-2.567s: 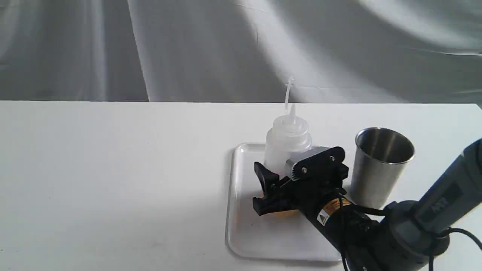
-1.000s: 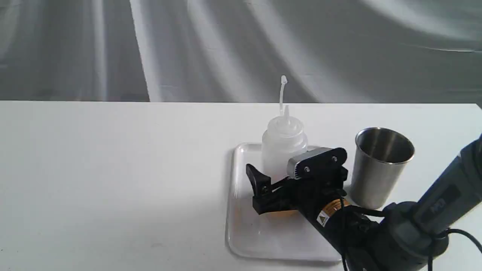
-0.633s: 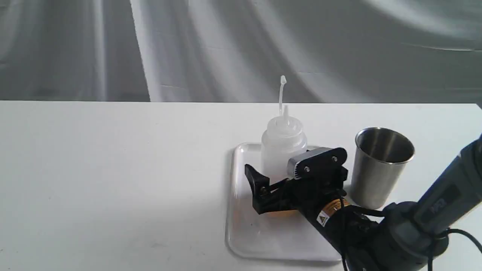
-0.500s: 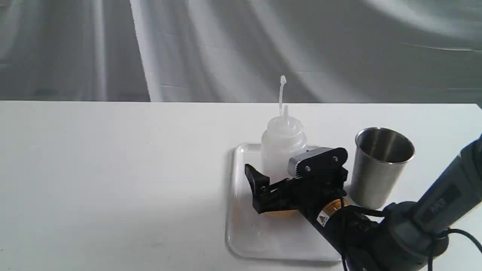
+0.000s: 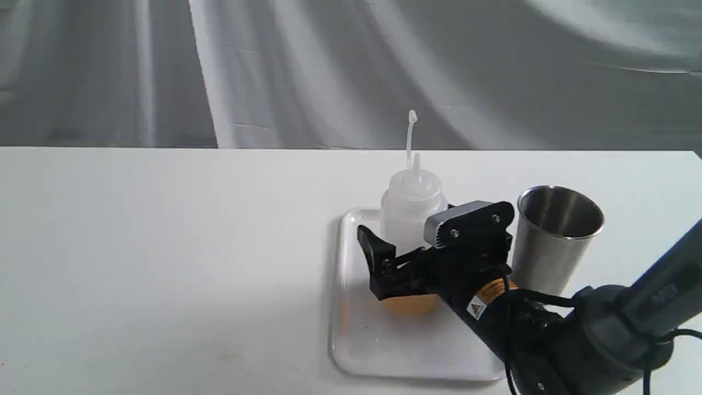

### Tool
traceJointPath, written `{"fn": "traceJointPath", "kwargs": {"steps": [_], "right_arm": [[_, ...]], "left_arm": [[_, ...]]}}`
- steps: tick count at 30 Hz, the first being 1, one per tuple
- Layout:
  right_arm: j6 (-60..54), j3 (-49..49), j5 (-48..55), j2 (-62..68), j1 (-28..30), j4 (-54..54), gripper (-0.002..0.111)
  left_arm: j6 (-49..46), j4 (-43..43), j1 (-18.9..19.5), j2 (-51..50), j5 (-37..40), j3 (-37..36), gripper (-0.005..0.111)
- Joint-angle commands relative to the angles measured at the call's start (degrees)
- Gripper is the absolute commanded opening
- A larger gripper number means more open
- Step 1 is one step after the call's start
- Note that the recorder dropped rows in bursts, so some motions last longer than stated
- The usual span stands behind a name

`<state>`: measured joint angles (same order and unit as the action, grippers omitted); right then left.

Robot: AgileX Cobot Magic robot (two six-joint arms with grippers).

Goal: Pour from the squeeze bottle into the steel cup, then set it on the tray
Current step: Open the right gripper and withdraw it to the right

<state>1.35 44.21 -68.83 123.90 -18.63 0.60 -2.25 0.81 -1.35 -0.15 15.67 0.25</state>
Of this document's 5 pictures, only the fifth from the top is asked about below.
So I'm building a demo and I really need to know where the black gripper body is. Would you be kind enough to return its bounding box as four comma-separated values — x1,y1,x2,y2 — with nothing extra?
424,231,513,305

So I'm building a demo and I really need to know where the translucent squeeze bottle amber liquid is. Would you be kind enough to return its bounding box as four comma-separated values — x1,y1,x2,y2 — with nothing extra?
380,110,449,317

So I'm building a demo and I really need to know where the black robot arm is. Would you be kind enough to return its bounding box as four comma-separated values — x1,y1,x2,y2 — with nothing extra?
358,207,700,394

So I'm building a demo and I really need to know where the stainless steel cup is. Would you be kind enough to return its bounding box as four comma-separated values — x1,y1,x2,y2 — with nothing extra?
511,185,604,296

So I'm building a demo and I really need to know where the white rectangular plastic tray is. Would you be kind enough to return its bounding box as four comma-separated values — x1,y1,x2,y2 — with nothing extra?
329,208,505,382

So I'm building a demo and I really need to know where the grey draped backdrop cloth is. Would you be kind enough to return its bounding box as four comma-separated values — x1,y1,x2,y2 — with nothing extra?
1,1,701,154

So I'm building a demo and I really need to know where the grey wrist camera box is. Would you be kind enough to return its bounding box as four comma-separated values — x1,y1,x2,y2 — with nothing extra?
423,200,516,248

